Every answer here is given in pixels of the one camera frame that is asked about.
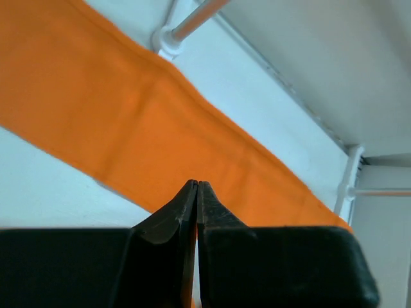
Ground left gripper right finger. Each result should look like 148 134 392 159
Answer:
197 182 257 307

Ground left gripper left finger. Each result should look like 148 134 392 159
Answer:
128 180 197 307

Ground orange trousers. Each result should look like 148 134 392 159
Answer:
0 0 354 308

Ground white clothes rack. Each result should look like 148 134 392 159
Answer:
151 1 410 220

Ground aluminium rail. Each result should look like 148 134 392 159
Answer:
214 12 349 154

